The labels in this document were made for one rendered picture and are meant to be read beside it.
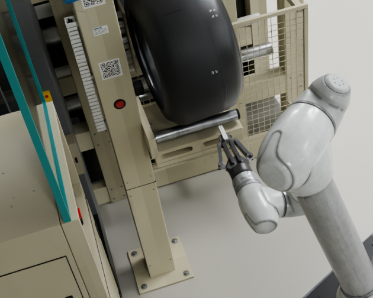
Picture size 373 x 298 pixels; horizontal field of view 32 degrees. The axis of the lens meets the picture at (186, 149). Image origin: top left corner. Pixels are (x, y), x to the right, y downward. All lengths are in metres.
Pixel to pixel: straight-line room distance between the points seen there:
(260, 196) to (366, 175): 1.55
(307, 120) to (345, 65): 2.78
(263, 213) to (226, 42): 0.59
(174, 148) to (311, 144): 1.07
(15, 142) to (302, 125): 0.93
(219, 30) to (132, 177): 0.78
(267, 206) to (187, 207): 1.42
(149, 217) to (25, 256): 1.12
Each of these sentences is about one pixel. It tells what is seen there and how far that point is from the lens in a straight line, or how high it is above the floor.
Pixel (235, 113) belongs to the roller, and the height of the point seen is 0.92.
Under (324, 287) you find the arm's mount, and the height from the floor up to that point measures 0.74.
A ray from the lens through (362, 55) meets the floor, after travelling 4.37.
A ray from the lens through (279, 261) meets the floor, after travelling 3.14.
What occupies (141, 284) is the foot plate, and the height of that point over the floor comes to 0.01.
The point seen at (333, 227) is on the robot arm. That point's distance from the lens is 1.63.
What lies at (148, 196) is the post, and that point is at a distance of 2.74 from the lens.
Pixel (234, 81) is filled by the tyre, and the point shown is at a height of 1.16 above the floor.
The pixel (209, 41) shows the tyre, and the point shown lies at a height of 1.32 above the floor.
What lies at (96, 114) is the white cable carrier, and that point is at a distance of 2.42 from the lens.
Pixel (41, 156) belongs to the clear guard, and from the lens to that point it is 1.57.
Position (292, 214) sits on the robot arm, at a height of 0.92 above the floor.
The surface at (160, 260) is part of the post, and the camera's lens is 3.07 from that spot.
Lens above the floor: 2.51
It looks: 42 degrees down
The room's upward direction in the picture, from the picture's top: 10 degrees counter-clockwise
